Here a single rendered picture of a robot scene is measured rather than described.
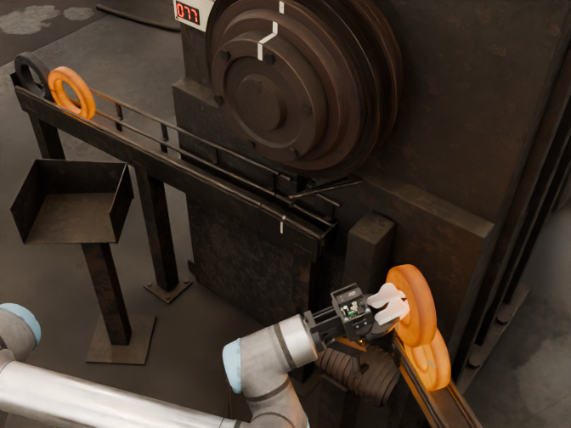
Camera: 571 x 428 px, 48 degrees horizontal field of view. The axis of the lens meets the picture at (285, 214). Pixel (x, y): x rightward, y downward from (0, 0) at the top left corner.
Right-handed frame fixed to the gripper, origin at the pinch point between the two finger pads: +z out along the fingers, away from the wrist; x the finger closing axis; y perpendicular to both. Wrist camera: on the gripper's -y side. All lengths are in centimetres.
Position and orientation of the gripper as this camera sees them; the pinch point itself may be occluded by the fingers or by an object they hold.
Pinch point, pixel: (410, 299)
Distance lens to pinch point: 125.0
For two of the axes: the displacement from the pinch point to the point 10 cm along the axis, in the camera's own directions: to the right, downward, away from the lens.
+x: -3.0, -6.8, 6.7
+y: -2.5, -6.2, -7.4
